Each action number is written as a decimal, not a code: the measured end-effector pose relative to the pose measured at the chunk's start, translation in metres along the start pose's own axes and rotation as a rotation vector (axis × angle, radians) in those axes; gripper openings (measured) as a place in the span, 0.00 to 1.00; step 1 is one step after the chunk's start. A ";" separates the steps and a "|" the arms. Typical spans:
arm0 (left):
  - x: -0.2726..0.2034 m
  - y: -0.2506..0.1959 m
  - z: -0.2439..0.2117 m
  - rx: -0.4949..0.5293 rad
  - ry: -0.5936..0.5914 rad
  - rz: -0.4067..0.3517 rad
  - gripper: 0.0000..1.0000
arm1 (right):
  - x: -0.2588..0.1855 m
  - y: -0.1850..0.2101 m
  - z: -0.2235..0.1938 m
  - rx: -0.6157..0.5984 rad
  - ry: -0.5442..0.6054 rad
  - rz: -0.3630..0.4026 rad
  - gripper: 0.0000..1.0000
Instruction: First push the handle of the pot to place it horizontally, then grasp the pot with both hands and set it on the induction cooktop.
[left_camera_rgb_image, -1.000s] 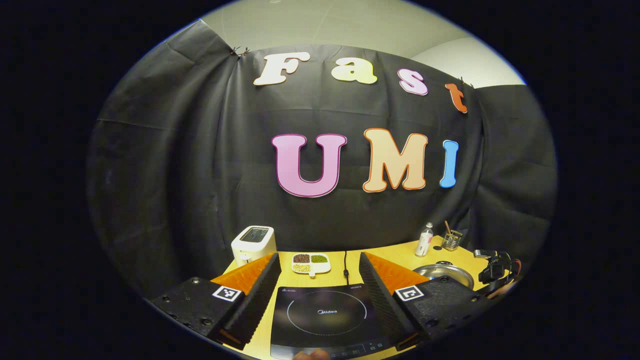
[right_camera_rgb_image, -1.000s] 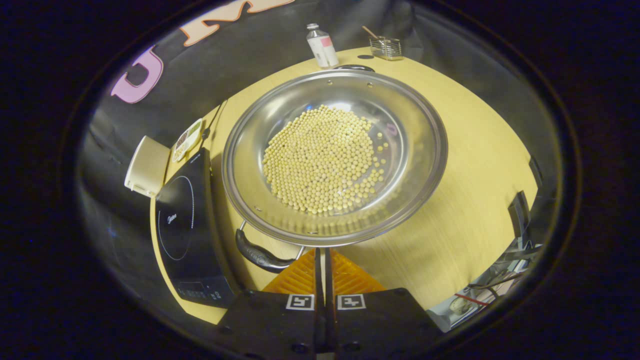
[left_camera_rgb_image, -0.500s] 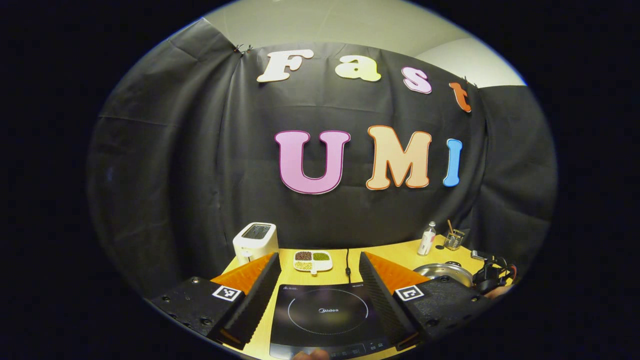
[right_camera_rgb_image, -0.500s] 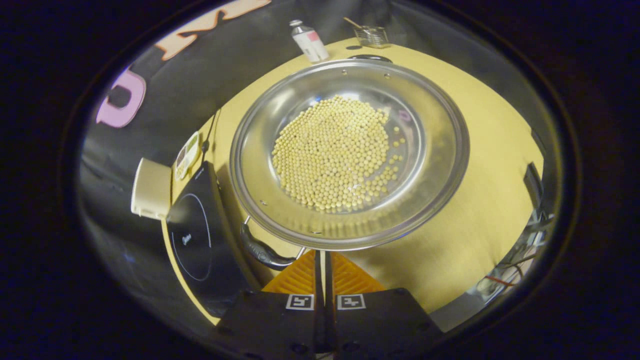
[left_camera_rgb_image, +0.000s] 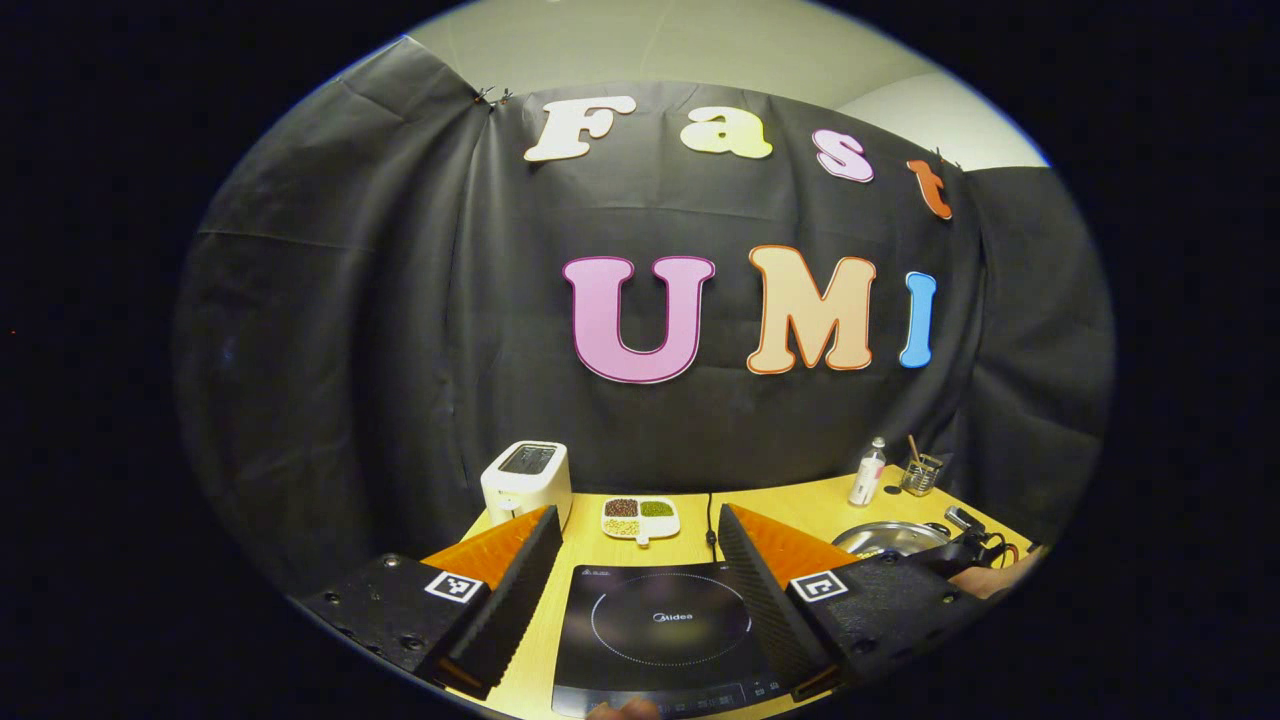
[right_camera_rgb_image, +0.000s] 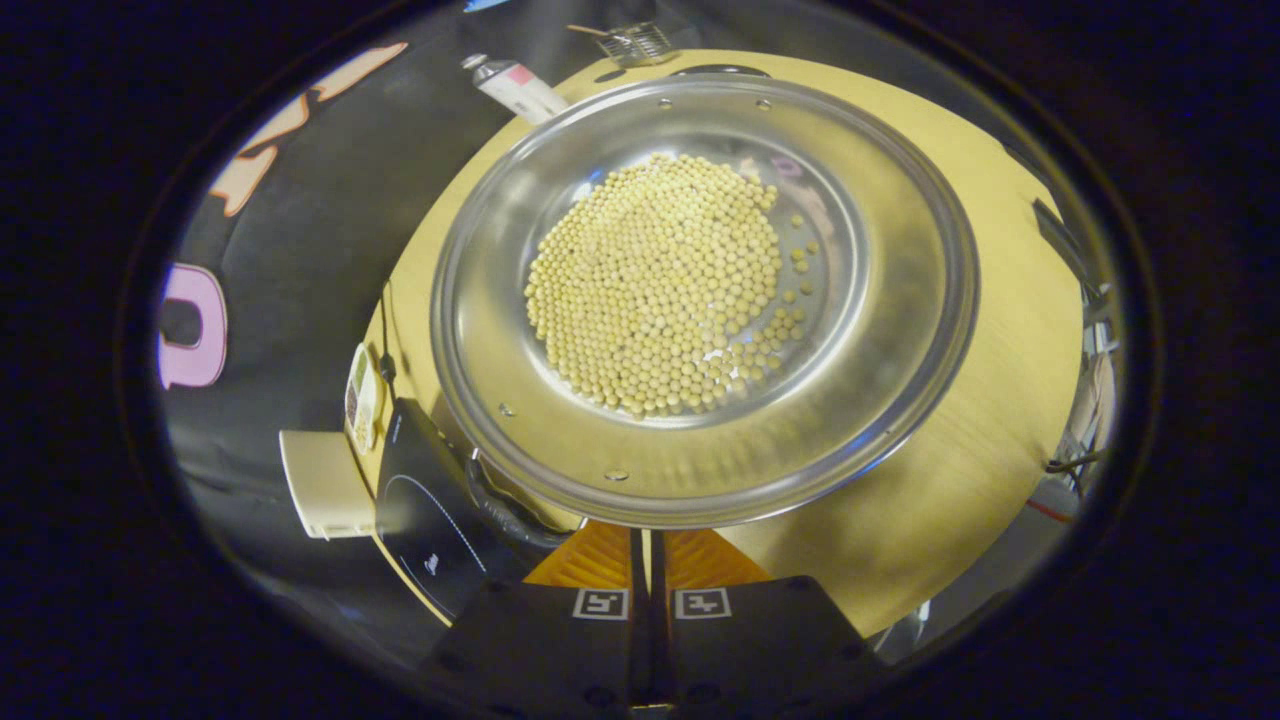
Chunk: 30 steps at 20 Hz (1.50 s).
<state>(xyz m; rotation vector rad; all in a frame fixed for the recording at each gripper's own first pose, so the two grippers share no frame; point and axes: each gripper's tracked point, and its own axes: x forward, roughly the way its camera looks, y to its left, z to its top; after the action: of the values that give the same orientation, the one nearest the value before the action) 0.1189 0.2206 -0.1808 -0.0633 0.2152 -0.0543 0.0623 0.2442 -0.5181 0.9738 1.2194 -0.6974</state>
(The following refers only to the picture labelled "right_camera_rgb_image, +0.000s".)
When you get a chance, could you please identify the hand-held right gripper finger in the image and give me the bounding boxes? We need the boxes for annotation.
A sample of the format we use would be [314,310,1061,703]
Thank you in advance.
[650,528,886,719]
[420,520,648,719]

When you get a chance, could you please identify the black induction cooktop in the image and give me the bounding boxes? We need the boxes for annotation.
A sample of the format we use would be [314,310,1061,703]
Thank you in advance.
[375,398,531,626]

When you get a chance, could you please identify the pile of yellow soybeans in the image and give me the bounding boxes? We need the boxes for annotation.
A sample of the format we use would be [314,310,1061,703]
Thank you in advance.
[524,152,823,419]

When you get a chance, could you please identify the steel pot with black handles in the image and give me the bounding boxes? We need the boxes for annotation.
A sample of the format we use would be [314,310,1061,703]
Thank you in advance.
[430,65,981,556]

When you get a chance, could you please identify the white boxy appliance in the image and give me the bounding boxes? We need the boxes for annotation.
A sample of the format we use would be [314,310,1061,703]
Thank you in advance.
[278,430,376,541]

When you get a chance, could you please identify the white divided seasoning dish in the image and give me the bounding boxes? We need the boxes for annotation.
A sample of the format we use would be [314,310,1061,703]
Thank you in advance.
[344,343,381,456]

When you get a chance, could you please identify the clear bottle with pink label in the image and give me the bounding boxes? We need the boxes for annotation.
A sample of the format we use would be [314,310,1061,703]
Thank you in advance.
[462,53,571,126]

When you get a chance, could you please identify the black power cable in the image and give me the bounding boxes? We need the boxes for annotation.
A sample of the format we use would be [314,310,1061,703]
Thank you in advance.
[377,285,399,389]

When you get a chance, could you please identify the wire mesh utensil holder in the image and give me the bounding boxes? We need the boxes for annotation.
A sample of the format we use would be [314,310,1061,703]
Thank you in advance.
[600,20,676,67]

